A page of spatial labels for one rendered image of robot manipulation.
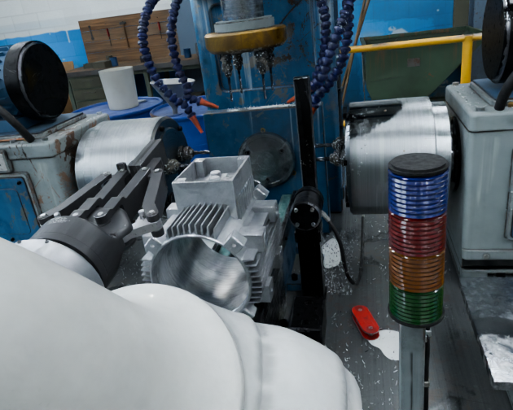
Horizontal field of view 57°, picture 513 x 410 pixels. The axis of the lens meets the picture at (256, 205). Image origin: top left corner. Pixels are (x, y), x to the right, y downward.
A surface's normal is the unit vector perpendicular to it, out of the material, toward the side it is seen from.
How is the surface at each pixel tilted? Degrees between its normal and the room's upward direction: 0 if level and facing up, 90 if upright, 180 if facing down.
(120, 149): 50
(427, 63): 88
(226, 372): 44
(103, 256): 73
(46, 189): 90
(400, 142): 58
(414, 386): 90
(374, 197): 111
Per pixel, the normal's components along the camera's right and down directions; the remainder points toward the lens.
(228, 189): -0.21, 0.41
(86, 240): 0.58, -0.62
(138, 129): -0.19, -0.66
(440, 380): -0.12, -0.91
